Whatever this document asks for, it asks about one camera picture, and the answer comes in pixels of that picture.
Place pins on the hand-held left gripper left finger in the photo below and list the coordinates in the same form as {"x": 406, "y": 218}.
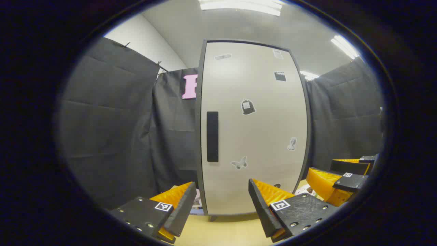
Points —
{"x": 186, "y": 205}

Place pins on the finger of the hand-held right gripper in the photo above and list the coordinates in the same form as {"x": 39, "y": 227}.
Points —
{"x": 351, "y": 182}
{"x": 348, "y": 166}

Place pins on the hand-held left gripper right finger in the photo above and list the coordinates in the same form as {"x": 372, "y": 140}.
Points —
{"x": 261, "y": 208}

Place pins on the dark grey cabinet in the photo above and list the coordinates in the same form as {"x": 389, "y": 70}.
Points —
{"x": 198, "y": 153}

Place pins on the white pink booklet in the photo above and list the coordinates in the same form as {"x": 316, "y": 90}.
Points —
{"x": 198, "y": 201}

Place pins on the small ceiling light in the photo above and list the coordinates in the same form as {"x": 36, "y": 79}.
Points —
{"x": 309, "y": 75}

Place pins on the black backdrop cloth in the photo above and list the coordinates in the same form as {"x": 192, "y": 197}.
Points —
{"x": 112, "y": 130}

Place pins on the long ceiling light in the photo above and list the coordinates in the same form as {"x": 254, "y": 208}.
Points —
{"x": 344, "y": 46}

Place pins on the black cloth clip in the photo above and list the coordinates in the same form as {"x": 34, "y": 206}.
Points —
{"x": 159, "y": 63}

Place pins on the large ceiling light panel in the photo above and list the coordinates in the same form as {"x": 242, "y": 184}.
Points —
{"x": 239, "y": 5}

